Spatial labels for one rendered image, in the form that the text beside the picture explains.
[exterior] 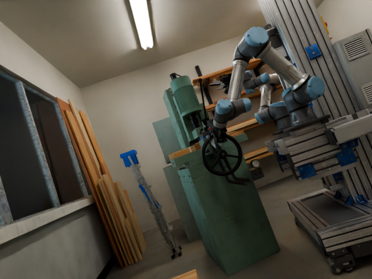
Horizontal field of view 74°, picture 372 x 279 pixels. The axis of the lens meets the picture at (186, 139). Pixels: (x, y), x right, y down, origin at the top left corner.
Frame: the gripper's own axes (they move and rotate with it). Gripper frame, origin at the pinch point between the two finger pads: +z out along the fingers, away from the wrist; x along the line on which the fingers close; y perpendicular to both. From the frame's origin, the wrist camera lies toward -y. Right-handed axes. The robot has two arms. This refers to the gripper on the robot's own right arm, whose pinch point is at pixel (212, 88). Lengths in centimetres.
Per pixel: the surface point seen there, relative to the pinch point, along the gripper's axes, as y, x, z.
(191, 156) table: -33, 35, 39
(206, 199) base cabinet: -58, 54, 40
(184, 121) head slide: -22.4, -3.3, 28.3
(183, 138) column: -38, -4, 32
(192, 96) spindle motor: -1.3, 1.3, 18.7
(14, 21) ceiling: 77, -127, 143
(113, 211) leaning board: -120, -44, 119
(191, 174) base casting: -42, 42, 43
